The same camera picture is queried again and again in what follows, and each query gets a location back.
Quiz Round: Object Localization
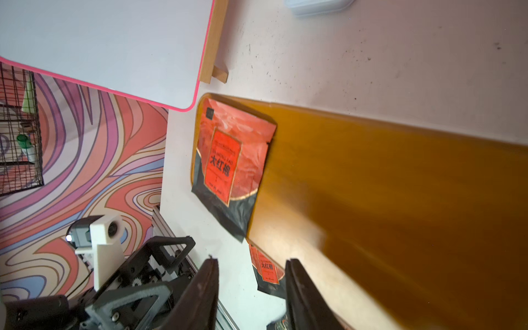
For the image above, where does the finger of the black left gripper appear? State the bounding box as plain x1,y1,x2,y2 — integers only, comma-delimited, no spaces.
145,236,195,276

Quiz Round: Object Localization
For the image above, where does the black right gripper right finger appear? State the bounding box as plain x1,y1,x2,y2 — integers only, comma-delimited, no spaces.
285,258,344,330

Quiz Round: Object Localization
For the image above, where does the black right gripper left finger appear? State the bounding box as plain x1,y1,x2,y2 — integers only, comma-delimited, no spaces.
159,258,219,330

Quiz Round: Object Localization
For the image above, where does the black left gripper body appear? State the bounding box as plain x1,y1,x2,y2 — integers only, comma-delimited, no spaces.
80,247,177,329

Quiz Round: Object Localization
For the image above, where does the red tea bag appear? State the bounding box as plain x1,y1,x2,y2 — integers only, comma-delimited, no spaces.
249,244,287,299
191,98,277,241
266,314,293,330

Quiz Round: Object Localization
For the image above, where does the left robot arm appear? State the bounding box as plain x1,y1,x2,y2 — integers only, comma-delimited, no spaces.
1,236,195,329

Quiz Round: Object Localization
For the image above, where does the yellow wooden two-tier shelf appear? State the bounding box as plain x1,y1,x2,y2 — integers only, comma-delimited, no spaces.
213,95,527,329

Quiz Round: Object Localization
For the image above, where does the pink-framed whiteboard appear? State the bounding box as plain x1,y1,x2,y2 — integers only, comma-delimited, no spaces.
1,1,214,112

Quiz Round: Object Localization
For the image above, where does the wooden whiteboard stand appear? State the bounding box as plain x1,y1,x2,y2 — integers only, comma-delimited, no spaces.
199,0,229,84

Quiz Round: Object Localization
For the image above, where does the white plastic box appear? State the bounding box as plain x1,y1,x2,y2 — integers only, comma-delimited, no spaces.
284,0,354,17

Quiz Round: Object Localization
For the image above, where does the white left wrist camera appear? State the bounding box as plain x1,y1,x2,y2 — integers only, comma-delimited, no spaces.
66,214,125,291

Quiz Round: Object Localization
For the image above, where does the black wire basket left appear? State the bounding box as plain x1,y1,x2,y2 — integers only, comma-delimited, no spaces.
1,63,44,197

